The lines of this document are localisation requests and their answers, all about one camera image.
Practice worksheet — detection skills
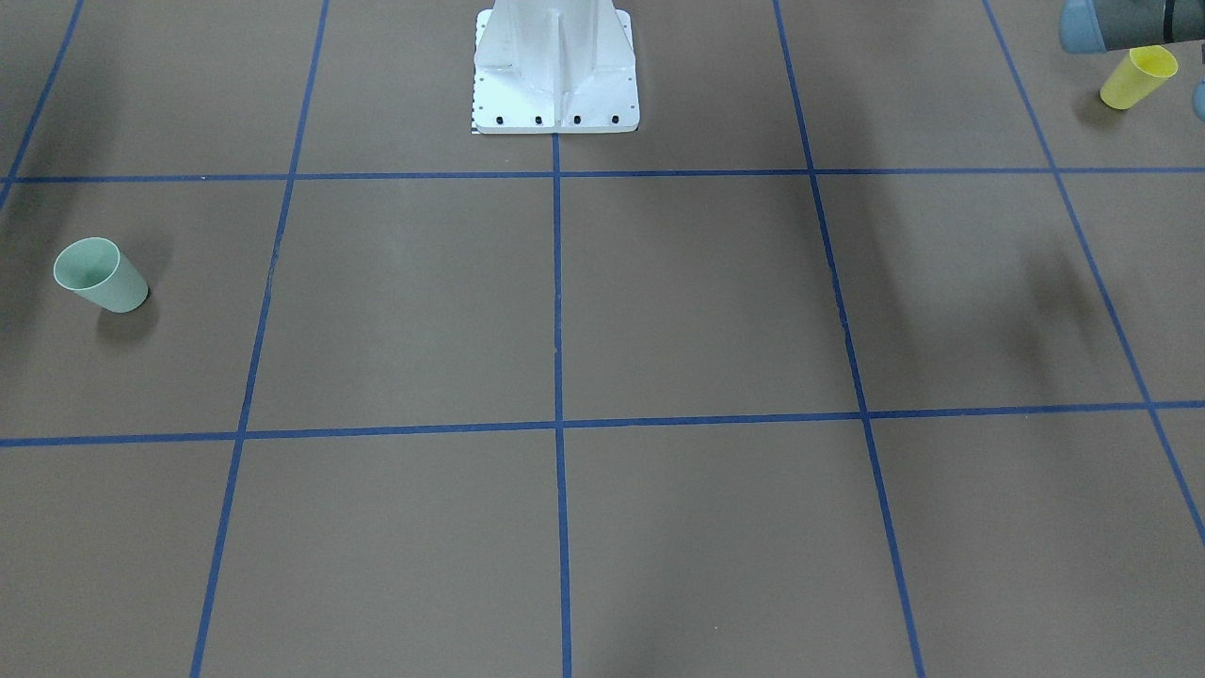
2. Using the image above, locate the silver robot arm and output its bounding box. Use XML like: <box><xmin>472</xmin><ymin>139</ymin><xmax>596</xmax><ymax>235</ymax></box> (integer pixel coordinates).
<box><xmin>1058</xmin><ymin>1</ymin><xmax>1204</xmax><ymax>111</ymax></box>

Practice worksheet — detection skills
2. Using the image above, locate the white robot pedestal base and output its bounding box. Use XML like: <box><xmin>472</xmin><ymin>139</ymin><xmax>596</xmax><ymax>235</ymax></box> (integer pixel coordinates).
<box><xmin>471</xmin><ymin>1</ymin><xmax>641</xmax><ymax>135</ymax></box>

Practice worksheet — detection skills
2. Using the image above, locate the green plastic cup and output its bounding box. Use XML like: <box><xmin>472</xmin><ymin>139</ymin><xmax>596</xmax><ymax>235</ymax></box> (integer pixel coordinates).
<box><xmin>53</xmin><ymin>236</ymin><xmax>151</xmax><ymax>314</ymax></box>

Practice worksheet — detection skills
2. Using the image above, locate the yellow plastic cup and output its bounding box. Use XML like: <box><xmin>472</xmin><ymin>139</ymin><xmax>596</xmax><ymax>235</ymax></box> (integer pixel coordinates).
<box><xmin>1099</xmin><ymin>45</ymin><xmax>1178</xmax><ymax>111</ymax></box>

